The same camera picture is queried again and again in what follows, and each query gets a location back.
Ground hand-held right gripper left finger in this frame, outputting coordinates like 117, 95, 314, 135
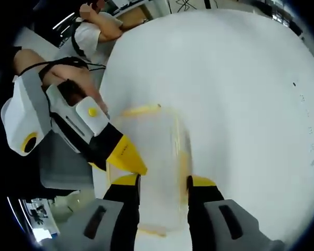
56, 174, 142, 251

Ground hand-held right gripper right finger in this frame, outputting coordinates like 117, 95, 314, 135
186, 175, 287, 251

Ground clear plastic box yellow buckles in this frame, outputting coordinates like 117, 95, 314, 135
106, 103, 196, 237

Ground person's left hand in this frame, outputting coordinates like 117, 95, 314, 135
58, 70, 109, 117

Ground long black cable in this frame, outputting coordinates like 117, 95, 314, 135
17, 56, 107, 87

